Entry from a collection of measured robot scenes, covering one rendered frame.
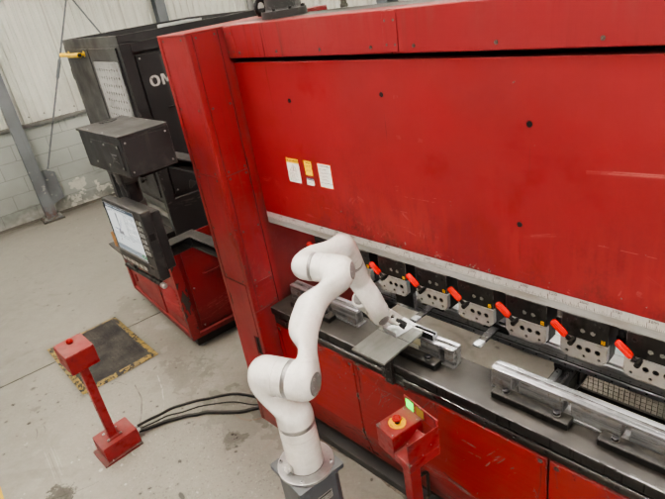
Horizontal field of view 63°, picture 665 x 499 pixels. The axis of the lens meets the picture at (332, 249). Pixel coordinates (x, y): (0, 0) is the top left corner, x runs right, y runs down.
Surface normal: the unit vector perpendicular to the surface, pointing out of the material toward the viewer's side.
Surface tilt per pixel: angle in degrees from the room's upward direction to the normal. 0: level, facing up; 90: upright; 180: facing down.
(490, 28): 90
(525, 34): 90
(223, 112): 90
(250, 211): 90
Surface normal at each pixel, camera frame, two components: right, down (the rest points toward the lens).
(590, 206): -0.70, 0.41
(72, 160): 0.62, 0.26
